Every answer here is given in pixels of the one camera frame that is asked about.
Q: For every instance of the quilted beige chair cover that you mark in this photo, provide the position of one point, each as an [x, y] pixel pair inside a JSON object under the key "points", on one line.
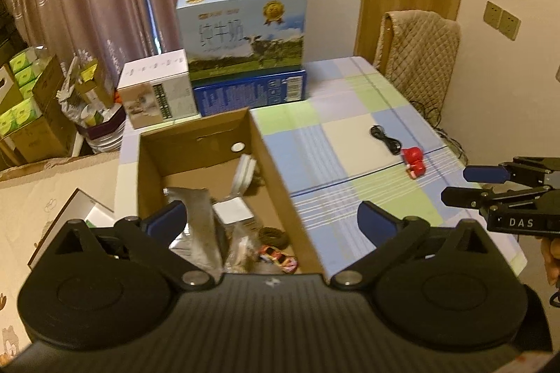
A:
{"points": [[416, 53]]}

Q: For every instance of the round bin with clutter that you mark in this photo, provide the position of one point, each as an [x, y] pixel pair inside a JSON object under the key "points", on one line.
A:
{"points": [[89, 99]]}

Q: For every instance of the blue milk carton box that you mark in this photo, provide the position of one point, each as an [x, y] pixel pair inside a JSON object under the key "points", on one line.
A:
{"points": [[222, 38]]}

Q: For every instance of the open brown cardboard box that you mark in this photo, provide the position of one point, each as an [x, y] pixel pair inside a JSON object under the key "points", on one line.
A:
{"points": [[204, 154]]}

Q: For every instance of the wall socket plate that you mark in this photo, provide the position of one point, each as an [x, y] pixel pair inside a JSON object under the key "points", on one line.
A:
{"points": [[503, 21]]}

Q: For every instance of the black product box FS889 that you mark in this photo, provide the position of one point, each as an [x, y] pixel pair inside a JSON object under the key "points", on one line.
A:
{"points": [[246, 170]]}

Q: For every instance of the flat dark blue box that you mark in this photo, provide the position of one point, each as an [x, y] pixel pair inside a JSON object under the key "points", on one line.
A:
{"points": [[251, 91]]}

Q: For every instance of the white square pad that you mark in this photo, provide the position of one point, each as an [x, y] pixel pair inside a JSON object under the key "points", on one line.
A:
{"points": [[232, 211]]}

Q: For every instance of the cardboard box with tissue packs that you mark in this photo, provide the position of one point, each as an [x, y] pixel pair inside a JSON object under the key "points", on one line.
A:
{"points": [[33, 125]]}

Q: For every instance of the silver foil pouch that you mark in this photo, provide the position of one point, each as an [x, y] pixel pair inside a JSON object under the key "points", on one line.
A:
{"points": [[197, 242]]}

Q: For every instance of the red toy figure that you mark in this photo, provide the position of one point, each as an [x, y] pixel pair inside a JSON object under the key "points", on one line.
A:
{"points": [[413, 159]]}

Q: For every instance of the checked bed sheet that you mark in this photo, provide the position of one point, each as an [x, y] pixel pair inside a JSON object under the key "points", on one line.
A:
{"points": [[337, 148]]}

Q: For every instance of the cotton swab bag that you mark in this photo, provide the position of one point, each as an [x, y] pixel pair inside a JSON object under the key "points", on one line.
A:
{"points": [[243, 251]]}

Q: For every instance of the white appliance box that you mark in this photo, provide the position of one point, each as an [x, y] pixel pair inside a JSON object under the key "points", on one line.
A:
{"points": [[157, 89]]}

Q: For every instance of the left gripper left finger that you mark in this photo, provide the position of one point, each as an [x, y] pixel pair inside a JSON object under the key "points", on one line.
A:
{"points": [[168, 223]]}

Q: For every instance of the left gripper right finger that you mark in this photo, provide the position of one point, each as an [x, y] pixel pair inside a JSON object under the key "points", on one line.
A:
{"points": [[377, 225]]}

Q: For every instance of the person right hand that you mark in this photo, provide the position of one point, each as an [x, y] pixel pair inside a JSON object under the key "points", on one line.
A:
{"points": [[550, 250]]}

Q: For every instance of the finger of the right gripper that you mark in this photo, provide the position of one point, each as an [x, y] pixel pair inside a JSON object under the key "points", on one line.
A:
{"points": [[494, 172], [481, 197]]}

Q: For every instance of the open white gift box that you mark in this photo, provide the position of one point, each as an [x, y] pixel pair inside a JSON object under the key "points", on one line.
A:
{"points": [[79, 206]]}

